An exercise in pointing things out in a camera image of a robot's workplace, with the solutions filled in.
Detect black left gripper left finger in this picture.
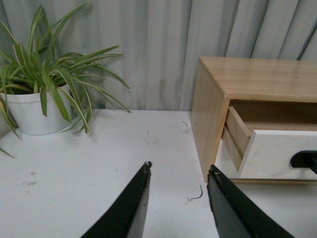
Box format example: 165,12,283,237
82,161,152,238

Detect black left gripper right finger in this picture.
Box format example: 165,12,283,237
207,165,292,238

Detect white drawer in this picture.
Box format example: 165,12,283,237
222,103,317,180

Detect black drawer handle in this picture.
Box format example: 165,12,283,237
290,150,317,174

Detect light wooden drawer cabinet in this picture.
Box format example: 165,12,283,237
191,57,317,185

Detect white plant pot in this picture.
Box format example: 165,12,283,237
0,93,70,135

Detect grey curtain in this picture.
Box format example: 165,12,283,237
0,0,317,112

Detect green spider plant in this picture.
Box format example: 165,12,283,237
0,1,131,159

